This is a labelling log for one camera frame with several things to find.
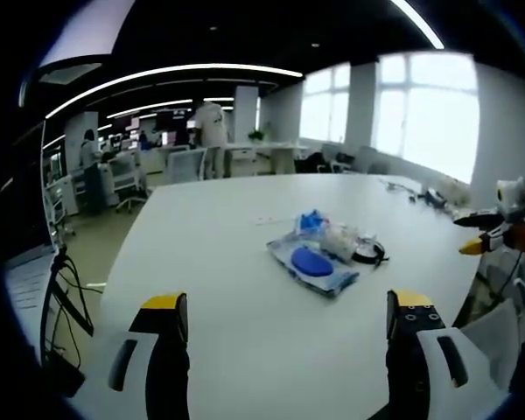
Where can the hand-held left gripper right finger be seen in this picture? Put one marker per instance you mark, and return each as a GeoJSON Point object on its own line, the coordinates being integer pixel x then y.
{"type": "Point", "coordinates": [424, 350]}

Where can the blue plastic packet item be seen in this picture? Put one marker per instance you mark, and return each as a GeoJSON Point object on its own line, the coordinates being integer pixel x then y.
{"type": "Point", "coordinates": [308, 264]}

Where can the grey laptop keyboard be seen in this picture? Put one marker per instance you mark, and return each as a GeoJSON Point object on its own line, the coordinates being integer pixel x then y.
{"type": "Point", "coordinates": [28, 284]}

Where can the black box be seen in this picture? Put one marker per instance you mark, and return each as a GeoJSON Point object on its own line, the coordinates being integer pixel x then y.
{"type": "Point", "coordinates": [63, 376]}

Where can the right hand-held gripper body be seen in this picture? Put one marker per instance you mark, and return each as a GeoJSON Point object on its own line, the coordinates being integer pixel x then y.
{"type": "Point", "coordinates": [511, 197]}

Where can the clear plastic bag item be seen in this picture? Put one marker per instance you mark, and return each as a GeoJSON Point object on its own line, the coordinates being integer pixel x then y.
{"type": "Point", "coordinates": [339, 240]}

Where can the black and white round item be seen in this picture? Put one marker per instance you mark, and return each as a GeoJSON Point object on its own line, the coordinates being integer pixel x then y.
{"type": "Point", "coordinates": [369, 251]}

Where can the clear bag of white things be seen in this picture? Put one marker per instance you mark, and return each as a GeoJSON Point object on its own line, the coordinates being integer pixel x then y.
{"type": "Point", "coordinates": [455, 190]}

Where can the curved ceiling light strip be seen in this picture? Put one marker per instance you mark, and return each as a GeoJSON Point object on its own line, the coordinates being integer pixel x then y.
{"type": "Point", "coordinates": [170, 76]}

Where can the white background desk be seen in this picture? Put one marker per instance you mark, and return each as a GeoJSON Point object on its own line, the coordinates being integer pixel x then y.
{"type": "Point", "coordinates": [271, 153]}

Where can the white table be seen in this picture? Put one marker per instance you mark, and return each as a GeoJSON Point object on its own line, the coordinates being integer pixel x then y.
{"type": "Point", "coordinates": [245, 332]}

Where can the white mesh office chair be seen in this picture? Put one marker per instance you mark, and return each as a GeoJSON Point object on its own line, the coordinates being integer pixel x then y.
{"type": "Point", "coordinates": [184, 166]}
{"type": "Point", "coordinates": [129, 179]}

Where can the blue bag item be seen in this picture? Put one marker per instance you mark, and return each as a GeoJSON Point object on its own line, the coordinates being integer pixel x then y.
{"type": "Point", "coordinates": [311, 220]}

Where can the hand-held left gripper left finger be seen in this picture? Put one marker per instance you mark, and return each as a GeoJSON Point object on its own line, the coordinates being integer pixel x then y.
{"type": "Point", "coordinates": [133, 350]}

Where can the black office chair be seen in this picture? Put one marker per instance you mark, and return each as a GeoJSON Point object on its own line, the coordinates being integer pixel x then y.
{"type": "Point", "coordinates": [332, 162]}

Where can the person's right hand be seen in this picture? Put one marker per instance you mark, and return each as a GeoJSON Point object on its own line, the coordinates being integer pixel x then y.
{"type": "Point", "coordinates": [524, 238]}

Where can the small black device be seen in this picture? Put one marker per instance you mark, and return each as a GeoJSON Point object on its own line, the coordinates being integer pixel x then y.
{"type": "Point", "coordinates": [434, 198]}

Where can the green potted plant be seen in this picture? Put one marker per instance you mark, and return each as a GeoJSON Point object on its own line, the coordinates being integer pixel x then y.
{"type": "Point", "coordinates": [256, 135]}

